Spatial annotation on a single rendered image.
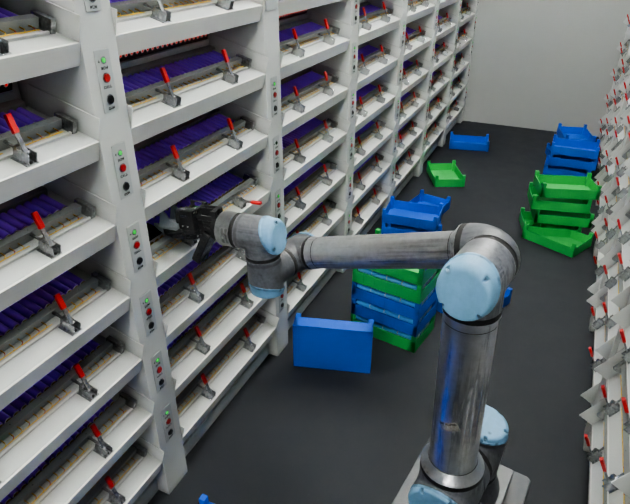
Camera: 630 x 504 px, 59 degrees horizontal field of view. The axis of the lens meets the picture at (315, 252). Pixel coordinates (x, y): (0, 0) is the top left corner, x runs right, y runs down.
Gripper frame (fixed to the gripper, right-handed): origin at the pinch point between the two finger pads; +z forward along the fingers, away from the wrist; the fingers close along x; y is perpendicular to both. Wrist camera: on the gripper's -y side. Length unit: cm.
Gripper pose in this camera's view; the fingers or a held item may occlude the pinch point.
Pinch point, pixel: (161, 225)
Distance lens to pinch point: 158.7
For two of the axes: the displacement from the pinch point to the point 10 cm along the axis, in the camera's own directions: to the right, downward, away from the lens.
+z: -9.1, -1.4, 3.9
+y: -0.6, -8.8, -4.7
